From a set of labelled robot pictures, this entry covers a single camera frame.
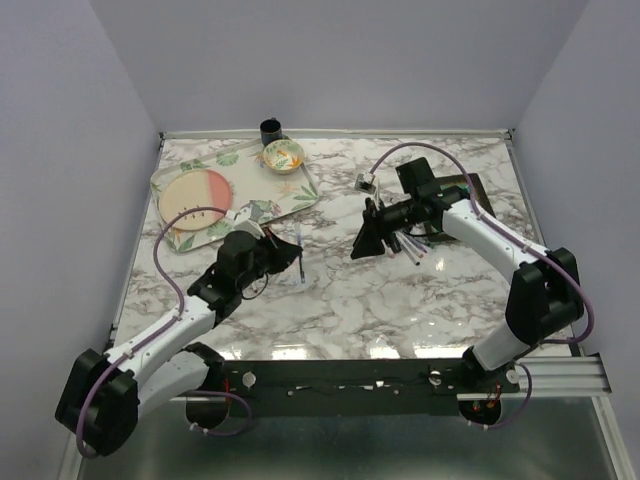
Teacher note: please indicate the blue red whiteboard pen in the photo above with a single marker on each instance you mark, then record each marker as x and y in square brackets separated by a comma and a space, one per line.
[300, 259]

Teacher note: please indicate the floral leaf pattern tray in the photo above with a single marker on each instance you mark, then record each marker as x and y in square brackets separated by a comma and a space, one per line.
[268, 195]

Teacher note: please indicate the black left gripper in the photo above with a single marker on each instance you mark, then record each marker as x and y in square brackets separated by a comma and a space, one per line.
[281, 252]

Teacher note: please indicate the green cap black highlighter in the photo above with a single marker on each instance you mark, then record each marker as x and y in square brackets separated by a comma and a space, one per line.
[394, 245]

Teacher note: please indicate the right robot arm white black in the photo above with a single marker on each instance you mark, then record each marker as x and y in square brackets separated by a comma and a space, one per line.
[543, 297]

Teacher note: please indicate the pink cream round plate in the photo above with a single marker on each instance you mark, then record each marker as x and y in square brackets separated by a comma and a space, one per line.
[195, 189]

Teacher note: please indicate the grey purple marker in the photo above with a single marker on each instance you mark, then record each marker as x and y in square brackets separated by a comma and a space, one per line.
[419, 244]

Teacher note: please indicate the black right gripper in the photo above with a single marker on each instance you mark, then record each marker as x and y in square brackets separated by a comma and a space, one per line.
[369, 241]

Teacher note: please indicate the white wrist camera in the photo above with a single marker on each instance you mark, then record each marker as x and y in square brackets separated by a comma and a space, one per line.
[242, 221]
[369, 184]

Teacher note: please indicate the black teal square plate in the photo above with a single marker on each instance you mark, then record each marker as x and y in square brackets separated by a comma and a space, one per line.
[435, 236]

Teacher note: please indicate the floral small bowl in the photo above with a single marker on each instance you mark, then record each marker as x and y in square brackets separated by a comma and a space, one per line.
[284, 156]

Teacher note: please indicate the aluminium frame rail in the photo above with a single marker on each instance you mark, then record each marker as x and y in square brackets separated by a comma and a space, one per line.
[563, 377]

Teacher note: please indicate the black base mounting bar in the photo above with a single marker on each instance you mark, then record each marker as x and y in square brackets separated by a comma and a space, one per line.
[306, 388]

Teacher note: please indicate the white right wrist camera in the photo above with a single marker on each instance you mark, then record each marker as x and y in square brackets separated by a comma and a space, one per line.
[369, 184]

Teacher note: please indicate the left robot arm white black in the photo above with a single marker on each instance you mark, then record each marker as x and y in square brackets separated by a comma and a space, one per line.
[106, 393]

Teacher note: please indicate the dark blue mug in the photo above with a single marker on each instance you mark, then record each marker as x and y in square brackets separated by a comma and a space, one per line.
[270, 131]

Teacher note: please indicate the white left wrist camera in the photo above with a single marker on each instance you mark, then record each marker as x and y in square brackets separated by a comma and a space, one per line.
[242, 221]

